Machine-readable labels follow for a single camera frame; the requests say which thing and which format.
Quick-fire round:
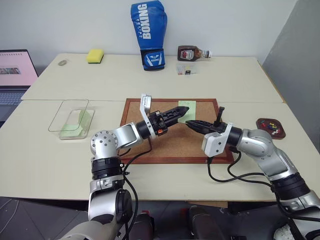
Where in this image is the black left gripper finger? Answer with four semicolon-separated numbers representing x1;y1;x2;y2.
164;106;190;120
166;111;189;126

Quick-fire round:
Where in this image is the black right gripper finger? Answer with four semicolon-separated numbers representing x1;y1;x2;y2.
188;123;218;135
185;119;218;128

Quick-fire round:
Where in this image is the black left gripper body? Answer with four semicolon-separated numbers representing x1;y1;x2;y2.
148;110;171;137

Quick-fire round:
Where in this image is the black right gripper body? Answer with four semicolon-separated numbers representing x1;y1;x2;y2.
213;106;230;135

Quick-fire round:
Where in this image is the green paper note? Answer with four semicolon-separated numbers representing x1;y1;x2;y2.
60;123;85;138
177;100;197;124
78;109;93;131

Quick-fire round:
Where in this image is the wood framed cork board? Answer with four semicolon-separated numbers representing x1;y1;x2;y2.
119;98;235;165

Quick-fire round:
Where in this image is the small clear plastic box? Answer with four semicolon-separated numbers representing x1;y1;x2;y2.
175;62;201;76

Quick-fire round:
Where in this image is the brown sauce bottle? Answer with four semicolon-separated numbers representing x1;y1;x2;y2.
177;45;213;62

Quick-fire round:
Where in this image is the brown wooden pin tray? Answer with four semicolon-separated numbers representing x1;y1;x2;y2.
255;117;287;140

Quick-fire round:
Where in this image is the blue boxing glove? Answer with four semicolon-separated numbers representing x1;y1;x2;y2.
129;0;168;72

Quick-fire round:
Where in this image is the yellow green sponge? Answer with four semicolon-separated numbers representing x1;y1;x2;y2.
86;48;105;65

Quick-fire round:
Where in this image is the clear glass container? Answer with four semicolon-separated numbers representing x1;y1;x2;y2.
47;98;96;140

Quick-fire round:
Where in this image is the dark rounded shape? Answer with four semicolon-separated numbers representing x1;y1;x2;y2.
134;212;155;240
188;204;226;240

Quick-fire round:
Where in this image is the white sneaker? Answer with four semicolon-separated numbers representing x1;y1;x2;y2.
273;223;294;240

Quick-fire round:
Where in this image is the open grey laptop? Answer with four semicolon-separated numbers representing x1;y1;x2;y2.
0;49;40;123

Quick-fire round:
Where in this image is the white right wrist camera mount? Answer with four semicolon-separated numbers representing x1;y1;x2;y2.
201;122;233;159

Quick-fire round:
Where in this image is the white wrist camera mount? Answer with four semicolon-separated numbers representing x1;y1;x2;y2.
201;122;233;159
139;93;161;139

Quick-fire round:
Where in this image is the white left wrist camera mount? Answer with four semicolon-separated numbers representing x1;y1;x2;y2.
139;93;161;139

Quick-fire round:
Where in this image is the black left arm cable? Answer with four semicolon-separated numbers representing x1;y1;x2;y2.
117;136;155;240

